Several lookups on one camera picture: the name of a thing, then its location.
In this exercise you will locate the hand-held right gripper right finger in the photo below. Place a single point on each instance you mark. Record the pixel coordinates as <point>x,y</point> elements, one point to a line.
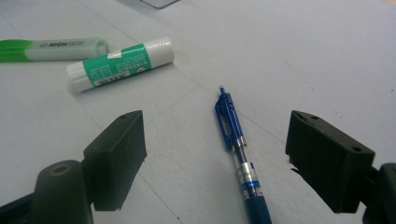
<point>330,161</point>

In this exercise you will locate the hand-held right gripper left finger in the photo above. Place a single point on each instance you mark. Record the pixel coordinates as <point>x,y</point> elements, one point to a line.
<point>118,155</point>

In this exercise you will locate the green white glue stick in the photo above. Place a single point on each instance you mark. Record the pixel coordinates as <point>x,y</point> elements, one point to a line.
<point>124,63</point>

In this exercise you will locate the blue retractable pen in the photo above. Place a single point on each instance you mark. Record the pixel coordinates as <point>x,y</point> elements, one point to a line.
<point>232,126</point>

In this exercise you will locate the green highlighter marker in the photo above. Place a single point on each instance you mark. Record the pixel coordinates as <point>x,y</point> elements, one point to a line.
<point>46,49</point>

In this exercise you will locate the clear plastic organizer box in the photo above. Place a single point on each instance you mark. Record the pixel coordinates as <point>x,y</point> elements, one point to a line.
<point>158,2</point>

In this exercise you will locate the white table cover board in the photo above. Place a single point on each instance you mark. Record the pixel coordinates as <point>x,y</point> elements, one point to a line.
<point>280,62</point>

